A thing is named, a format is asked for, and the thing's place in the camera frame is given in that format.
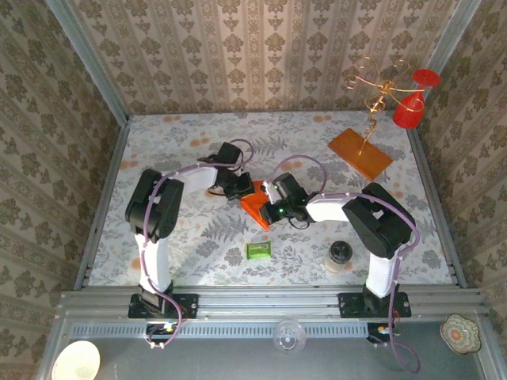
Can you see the aluminium side rail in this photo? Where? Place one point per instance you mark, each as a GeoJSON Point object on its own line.
{"type": "Point", "coordinates": [453, 265]}
{"type": "Point", "coordinates": [102, 206]}

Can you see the clear glass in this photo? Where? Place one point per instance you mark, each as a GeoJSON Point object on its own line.
{"type": "Point", "coordinates": [290, 336]}

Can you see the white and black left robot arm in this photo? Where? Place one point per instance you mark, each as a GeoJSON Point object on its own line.
{"type": "Point", "coordinates": [156, 261]}

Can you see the dark lidded glass jar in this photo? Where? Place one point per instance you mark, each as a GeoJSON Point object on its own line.
{"type": "Point", "coordinates": [339, 257]}

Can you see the patterned scalloped dish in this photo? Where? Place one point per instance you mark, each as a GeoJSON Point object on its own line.
{"type": "Point", "coordinates": [460, 333]}

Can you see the aluminium mounting rail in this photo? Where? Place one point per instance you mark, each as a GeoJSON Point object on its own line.
{"type": "Point", "coordinates": [269, 302]}

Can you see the green snack packet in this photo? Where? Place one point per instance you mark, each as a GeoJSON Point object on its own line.
{"type": "Point", "coordinates": [258, 251]}

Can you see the aluminium frame post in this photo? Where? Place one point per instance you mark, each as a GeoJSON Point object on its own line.
{"type": "Point", "coordinates": [451, 35]}
{"type": "Point", "coordinates": [88, 59]}

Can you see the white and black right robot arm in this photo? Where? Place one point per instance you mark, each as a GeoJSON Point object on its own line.
{"type": "Point", "coordinates": [380, 273]}

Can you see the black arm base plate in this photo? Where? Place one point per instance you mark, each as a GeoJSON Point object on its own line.
{"type": "Point", "coordinates": [186, 306]}
{"type": "Point", "coordinates": [350, 305]}

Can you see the red wine glass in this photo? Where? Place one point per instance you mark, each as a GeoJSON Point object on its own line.
{"type": "Point", "coordinates": [408, 112]}

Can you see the small controller board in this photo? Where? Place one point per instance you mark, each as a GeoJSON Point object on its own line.
{"type": "Point", "coordinates": [160, 330]}
{"type": "Point", "coordinates": [381, 331]}

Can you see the cream round plate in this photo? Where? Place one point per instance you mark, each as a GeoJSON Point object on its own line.
{"type": "Point", "coordinates": [76, 362]}

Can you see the orange wooden base board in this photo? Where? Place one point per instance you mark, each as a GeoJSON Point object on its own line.
{"type": "Point", "coordinates": [356, 148]}

